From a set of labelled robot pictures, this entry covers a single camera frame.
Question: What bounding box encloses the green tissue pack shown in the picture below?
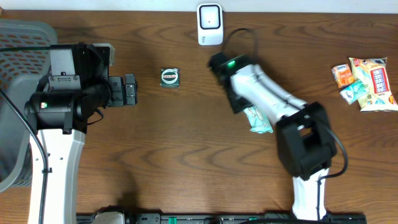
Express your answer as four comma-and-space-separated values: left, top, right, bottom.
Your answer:
243, 106, 273, 134

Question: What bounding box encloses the round black red tin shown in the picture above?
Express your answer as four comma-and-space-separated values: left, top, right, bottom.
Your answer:
160, 68, 180, 88

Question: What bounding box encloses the small orange box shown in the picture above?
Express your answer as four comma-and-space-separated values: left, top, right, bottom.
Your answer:
331, 63, 355, 88

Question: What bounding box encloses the small green tissue packet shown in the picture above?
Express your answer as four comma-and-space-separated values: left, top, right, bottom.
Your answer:
340, 80, 369, 105

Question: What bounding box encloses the yellow wet wipes pack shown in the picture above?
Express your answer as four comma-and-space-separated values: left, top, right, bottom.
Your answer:
349, 57, 397, 112

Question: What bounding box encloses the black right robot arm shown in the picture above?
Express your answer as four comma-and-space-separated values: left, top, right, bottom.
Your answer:
208, 52, 337, 221

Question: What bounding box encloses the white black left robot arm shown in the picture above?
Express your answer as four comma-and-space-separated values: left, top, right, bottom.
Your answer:
25, 72, 137, 223

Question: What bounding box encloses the white barcode scanner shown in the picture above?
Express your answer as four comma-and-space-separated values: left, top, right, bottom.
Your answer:
197, 3, 224, 45

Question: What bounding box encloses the grey plastic mesh basket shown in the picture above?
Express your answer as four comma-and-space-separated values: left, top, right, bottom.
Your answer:
1, 19, 57, 192

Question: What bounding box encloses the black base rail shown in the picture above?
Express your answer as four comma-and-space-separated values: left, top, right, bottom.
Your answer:
76, 212, 368, 224

